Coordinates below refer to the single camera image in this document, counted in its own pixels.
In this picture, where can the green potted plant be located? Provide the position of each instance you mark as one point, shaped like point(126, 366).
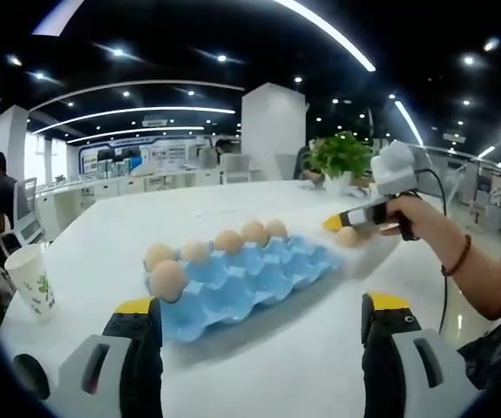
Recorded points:
point(341, 157)

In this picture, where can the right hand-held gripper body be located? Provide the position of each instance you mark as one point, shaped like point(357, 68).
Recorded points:
point(396, 170)

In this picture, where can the glass railing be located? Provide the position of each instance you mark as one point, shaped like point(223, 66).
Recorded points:
point(463, 174)

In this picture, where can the white paper cup green print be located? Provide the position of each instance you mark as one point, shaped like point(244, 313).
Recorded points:
point(30, 283)

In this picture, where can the blue egg tray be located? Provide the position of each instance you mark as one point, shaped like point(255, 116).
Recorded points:
point(254, 278)

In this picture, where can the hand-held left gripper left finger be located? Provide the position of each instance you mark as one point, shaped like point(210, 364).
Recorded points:
point(139, 374)

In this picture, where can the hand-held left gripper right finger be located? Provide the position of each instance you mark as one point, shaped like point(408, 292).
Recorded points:
point(381, 374)

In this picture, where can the white background counter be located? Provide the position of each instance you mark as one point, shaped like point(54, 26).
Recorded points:
point(123, 187)

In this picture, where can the person's right hand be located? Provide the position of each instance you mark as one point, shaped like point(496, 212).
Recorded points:
point(428, 226)

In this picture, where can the white table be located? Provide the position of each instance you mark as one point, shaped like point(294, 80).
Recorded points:
point(254, 374)

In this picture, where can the white office chair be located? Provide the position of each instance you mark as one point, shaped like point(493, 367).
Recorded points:
point(28, 213)
point(234, 167)

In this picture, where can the single brown egg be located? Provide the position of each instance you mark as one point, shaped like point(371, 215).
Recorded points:
point(347, 237)

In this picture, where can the group of brown eggs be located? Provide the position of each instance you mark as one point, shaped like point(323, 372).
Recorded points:
point(168, 278)

